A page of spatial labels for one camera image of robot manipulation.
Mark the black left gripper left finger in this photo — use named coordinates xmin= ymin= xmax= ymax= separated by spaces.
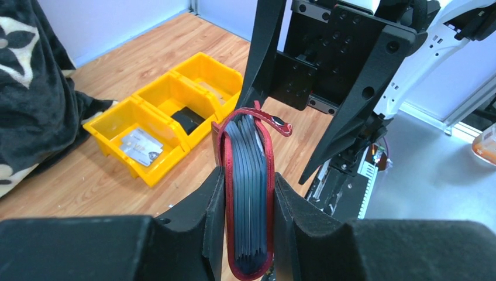
xmin=1 ymin=167 xmax=225 ymax=280

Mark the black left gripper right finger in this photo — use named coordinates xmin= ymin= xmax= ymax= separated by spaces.
xmin=274 ymin=174 xmax=495 ymax=280

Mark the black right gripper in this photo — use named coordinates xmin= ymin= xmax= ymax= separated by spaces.
xmin=235 ymin=0 xmax=417 ymax=184

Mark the red leather card holder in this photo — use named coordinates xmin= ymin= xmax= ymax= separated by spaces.
xmin=212 ymin=101 xmax=292 ymax=280

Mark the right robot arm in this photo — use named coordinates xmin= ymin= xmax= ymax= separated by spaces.
xmin=237 ymin=1 xmax=495 ymax=183

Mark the black credit card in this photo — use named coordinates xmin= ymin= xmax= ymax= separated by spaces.
xmin=171 ymin=107 xmax=205 ymax=135

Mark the beige credit card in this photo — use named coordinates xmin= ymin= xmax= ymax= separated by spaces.
xmin=199 ymin=81 xmax=231 ymax=105

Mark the yellow three-compartment bin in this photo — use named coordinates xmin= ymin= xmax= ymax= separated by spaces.
xmin=84 ymin=52 xmax=243 ymax=187

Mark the black floral blanket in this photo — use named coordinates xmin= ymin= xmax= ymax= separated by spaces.
xmin=1 ymin=1 xmax=115 ymax=195

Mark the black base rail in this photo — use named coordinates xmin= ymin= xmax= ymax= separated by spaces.
xmin=305 ymin=143 xmax=391 ymax=222

